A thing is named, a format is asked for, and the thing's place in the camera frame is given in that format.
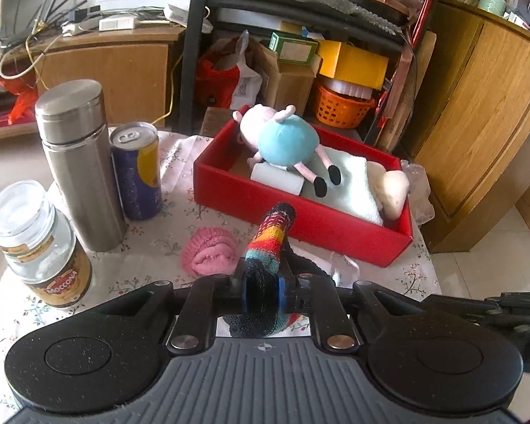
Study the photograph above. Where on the black router with antennas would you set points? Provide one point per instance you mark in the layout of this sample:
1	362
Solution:
80	11

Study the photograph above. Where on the white plastic bag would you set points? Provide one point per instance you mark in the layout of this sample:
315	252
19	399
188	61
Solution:
247	84

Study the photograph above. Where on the stainless steel thermos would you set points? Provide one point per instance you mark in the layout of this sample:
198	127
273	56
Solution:
84	163

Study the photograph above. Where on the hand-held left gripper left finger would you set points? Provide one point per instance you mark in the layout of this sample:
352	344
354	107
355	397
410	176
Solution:
246	291

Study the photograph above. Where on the red plastic wrapper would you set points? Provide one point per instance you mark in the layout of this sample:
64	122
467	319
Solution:
22	104

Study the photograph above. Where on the glass coffee jar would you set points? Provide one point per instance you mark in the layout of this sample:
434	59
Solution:
31	238

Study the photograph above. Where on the red bag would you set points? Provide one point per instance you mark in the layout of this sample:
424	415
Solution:
216	79

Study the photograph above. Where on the light blue towel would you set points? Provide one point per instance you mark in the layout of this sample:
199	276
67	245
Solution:
353	185

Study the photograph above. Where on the green box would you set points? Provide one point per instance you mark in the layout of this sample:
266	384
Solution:
293	51

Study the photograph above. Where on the white foam block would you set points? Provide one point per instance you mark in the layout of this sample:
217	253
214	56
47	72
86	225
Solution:
276	180

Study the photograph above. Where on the white power strip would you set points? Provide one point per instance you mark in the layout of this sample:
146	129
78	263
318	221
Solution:
115	23

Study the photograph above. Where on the red flat box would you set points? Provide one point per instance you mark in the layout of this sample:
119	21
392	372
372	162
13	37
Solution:
427	4

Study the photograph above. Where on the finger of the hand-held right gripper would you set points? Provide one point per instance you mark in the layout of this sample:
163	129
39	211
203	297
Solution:
490	309

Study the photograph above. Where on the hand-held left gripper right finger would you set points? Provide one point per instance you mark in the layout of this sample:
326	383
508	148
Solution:
282	293

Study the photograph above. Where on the brown wooden block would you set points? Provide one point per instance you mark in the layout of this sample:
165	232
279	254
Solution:
214	121

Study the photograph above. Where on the dark cloth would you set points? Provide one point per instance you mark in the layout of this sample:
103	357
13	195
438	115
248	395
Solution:
307	265

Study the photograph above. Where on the yellow box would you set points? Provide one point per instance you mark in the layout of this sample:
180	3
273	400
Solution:
357	64

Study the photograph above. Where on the pink knitted cloth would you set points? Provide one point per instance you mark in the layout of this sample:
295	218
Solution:
207	251

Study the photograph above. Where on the red cardboard box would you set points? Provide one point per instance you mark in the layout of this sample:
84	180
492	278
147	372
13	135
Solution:
335	229

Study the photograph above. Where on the orange plastic basket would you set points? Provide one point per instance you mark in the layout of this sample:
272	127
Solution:
340	108

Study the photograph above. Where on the pink and blue pig plush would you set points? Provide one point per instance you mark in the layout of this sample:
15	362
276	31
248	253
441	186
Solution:
287	139

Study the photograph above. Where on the cream plush toy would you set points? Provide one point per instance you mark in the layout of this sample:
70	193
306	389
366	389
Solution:
393	190

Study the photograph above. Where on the striped knitted sock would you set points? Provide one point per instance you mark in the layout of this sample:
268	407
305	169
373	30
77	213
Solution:
269	238

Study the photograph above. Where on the green cup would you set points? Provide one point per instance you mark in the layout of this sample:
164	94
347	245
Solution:
492	1

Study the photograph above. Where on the clear plastic bag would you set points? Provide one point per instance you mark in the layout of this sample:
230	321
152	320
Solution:
419	194

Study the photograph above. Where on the blue and yellow drink can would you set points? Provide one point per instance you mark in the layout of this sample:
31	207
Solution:
137	176

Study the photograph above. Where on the black metal shelf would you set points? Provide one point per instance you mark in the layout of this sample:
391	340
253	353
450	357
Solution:
190	53

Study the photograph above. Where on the white plastic container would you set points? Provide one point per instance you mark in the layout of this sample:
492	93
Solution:
349	88

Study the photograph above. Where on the tall wooden cabinet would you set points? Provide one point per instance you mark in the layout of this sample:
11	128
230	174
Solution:
481	119

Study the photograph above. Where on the wooden board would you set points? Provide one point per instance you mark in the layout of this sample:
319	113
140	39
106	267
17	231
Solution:
417	75

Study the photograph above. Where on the floral tablecloth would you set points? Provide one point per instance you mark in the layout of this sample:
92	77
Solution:
168	238

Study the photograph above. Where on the white paper packet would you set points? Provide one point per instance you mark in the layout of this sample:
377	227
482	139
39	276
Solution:
179	12

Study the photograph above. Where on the low wooden cabinet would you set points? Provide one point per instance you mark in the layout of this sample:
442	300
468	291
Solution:
115	79

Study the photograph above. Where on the brown cardboard box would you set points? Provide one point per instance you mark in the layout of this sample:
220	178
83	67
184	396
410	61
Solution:
291	88

